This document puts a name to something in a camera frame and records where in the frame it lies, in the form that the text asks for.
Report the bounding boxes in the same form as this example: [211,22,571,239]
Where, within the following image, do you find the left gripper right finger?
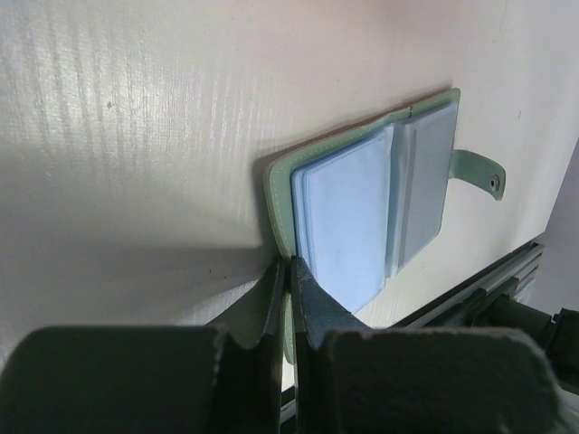
[290,258,565,433]

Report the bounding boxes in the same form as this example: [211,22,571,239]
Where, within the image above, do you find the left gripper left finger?
[1,259,286,433]

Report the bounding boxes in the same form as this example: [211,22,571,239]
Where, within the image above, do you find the green leather card holder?
[262,87,507,315]

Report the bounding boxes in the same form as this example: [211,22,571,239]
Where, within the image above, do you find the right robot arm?
[468,294,579,394]

